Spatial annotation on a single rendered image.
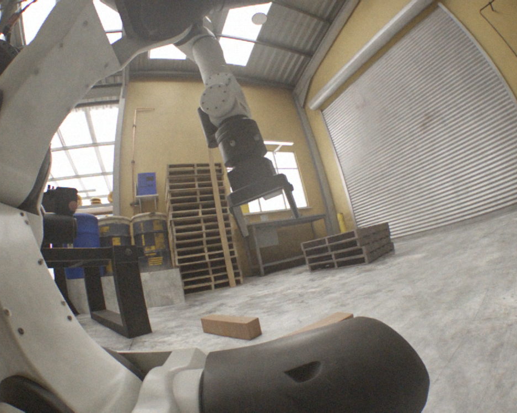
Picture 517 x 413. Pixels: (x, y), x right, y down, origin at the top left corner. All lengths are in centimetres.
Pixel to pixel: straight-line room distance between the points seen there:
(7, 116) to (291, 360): 37
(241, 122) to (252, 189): 13
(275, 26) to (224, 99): 677
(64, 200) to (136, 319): 110
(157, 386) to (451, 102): 505
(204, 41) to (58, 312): 58
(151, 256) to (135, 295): 187
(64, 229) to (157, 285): 146
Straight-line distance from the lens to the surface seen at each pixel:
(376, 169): 563
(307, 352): 17
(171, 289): 294
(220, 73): 52
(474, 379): 69
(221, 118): 45
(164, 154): 557
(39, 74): 34
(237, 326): 125
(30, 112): 35
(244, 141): 41
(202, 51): 57
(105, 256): 167
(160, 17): 40
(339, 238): 351
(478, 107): 487
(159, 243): 351
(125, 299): 163
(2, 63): 86
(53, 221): 199
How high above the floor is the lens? 43
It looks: 12 degrees up
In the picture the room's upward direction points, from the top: 11 degrees counter-clockwise
